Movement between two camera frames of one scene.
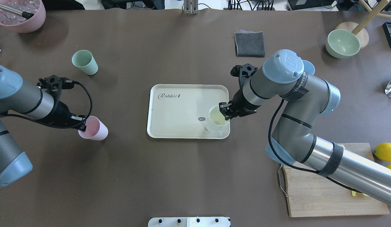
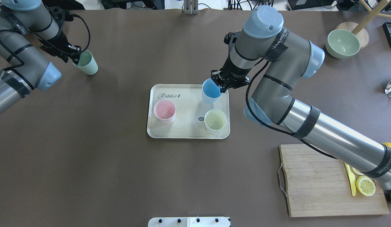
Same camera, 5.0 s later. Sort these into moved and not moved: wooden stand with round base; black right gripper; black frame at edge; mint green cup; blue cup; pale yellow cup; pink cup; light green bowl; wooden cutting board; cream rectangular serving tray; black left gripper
Moved: black right gripper; blue cup; black left gripper; pink cup
Not moved: light green bowl; pale yellow cup; mint green cup; black frame at edge; wooden cutting board; wooden stand with round base; cream rectangular serving tray
